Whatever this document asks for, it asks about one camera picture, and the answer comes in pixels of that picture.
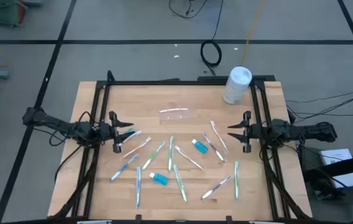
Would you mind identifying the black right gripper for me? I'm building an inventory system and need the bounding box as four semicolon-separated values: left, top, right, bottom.
227;111;272;154

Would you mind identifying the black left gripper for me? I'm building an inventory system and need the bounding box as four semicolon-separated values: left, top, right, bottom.
97;111;135;154

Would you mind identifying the purple toothbrush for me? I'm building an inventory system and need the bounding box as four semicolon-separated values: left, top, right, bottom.
201;174;232;200
201;132;226;163

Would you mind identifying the blue toothbrush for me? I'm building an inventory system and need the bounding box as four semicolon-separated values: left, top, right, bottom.
110;154;140;182

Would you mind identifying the green toothbrush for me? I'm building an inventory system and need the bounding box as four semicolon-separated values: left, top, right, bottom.
172;164;188;203
168;135;175;172
142;140;167;170

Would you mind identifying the clear plastic wrapper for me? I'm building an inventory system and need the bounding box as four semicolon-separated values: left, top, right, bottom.
135;166;142;210
234;160;240;200

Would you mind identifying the clear plastic toothbrush holder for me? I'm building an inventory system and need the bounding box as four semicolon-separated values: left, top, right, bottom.
157;107;198;124

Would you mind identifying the white wipes canister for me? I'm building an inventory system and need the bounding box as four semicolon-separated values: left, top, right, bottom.
222;65;253;105

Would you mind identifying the black metal stand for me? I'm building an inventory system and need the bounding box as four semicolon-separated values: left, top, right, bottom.
297;144;353;209

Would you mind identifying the green bag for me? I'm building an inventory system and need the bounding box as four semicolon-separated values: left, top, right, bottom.
0;0;27;29

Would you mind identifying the coiled black floor cable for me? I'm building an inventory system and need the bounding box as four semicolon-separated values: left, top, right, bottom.
199;0;224;77

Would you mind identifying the thin black floor cable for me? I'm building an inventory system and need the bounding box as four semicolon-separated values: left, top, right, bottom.
288;90;353;123
285;88;353;104

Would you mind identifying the yellow cable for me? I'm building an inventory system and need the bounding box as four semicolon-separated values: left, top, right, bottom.
241;0;266;67

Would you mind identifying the black floor cable loop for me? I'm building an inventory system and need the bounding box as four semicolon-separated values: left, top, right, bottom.
168;0;210;19

